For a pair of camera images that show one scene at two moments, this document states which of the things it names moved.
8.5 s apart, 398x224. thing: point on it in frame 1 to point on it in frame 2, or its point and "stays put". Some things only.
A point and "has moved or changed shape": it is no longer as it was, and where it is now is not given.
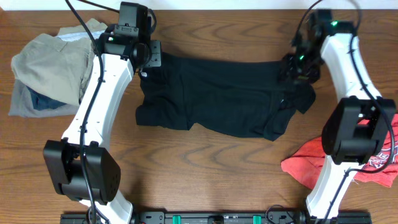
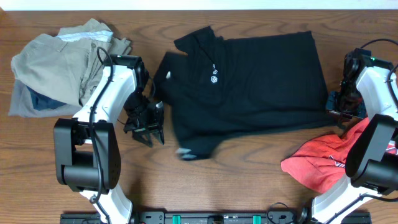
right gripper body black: x=297 y=71 to x=344 y=112
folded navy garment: x=41 y=102 stays put
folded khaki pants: x=58 y=66 stays put
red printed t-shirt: x=306 y=167 stays put
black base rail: x=273 y=218 stays put
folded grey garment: x=22 y=105 stays put
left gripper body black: x=156 y=53 to x=147 y=127
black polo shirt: x=242 y=98 has moved or changed shape
